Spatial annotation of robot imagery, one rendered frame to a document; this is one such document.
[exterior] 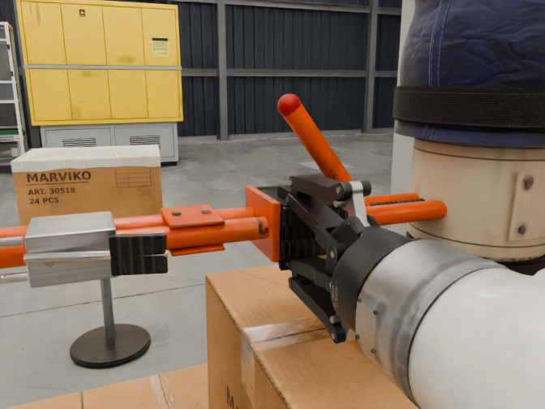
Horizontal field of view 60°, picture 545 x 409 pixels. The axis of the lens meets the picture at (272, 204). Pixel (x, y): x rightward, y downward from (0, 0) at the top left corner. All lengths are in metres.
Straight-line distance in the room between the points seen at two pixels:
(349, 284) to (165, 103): 7.56
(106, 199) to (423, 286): 2.02
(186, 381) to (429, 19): 1.12
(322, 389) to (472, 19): 0.37
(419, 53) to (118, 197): 1.81
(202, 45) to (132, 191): 9.24
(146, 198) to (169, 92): 5.70
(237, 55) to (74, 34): 4.76
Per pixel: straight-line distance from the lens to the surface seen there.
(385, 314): 0.27
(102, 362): 2.54
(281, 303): 0.60
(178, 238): 0.43
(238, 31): 11.60
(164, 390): 1.38
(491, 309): 0.23
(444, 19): 0.54
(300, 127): 0.47
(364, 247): 0.32
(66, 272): 0.43
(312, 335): 0.53
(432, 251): 0.29
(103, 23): 7.79
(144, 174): 2.18
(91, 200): 2.22
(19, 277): 0.43
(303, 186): 0.41
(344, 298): 0.32
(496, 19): 0.52
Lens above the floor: 1.34
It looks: 14 degrees down
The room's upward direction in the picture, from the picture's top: straight up
